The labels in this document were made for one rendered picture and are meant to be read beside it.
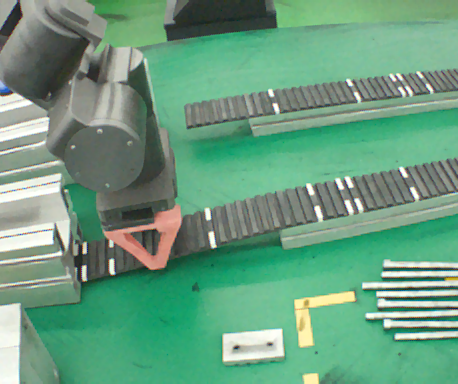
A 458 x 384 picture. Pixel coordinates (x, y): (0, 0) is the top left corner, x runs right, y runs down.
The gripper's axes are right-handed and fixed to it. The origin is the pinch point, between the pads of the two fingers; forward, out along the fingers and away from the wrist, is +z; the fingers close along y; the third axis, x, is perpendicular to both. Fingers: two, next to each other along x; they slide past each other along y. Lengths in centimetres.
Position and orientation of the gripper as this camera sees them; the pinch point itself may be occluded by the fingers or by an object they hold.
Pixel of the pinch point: (154, 242)
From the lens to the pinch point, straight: 61.0
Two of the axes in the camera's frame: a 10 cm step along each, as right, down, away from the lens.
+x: 9.8, -1.8, 0.2
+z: 1.3, 7.6, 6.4
